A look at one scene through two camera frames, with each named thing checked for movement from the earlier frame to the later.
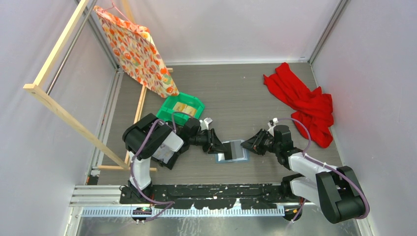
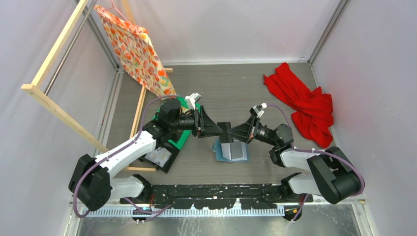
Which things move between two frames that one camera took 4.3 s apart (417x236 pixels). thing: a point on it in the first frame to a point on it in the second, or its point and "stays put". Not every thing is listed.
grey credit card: x=237 y=149 to x=225 y=137
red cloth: x=312 y=106 stays put
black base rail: x=262 y=196 stays put
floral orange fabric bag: x=138 y=53 stays put
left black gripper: x=215 y=145 to x=203 y=123
